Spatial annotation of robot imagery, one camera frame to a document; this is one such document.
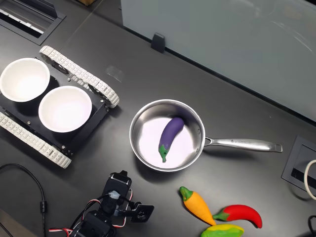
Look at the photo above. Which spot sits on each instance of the red toy chilli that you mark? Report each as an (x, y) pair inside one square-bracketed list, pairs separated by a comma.
[(242, 212)]

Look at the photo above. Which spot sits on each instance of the purple toy aubergine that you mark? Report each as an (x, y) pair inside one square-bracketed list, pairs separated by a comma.
[(170, 130)]

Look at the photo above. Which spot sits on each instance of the black vehicle with white tracks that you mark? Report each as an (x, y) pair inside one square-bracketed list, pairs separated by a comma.
[(81, 72)]

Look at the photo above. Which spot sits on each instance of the white bowl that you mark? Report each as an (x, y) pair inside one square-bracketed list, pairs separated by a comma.
[(24, 79), (65, 108)]

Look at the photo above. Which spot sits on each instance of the white power strip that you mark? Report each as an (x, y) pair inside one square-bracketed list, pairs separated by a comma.
[(32, 26)]

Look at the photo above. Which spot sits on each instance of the black partition clip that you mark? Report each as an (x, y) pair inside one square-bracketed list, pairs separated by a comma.
[(158, 43)]

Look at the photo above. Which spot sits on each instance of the yellow green toy corn cob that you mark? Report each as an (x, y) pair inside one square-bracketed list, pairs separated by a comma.
[(222, 232)]

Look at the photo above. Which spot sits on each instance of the frosted glass partition panel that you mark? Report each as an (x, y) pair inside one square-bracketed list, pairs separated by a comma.
[(222, 37)]

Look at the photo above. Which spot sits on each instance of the pale grey putty lump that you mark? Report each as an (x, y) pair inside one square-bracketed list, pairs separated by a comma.
[(115, 195)]

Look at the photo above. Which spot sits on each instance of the orange toy carrot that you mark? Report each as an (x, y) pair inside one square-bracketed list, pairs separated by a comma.
[(197, 205)]

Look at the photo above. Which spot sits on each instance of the black square gripper camera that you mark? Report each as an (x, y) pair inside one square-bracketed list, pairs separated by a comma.
[(143, 212)]

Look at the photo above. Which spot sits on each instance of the brown cardboard box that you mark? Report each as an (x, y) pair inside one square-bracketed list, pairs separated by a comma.
[(87, 2)]

